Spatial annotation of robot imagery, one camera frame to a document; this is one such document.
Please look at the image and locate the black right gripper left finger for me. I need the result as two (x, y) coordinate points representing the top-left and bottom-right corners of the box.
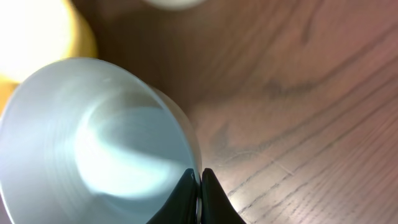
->
(147, 169), (198, 224)

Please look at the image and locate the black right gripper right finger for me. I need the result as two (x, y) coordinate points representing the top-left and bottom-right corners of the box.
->
(201, 168), (246, 224)

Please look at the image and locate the grey plastic bowl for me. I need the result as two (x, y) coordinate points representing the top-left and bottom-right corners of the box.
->
(1, 58), (201, 224)

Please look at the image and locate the white plastic bowl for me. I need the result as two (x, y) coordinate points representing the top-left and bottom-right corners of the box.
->
(143, 0), (205, 11)

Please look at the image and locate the yellow plastic bowl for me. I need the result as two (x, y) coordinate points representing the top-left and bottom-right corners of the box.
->
(1, 0), (98, 108)

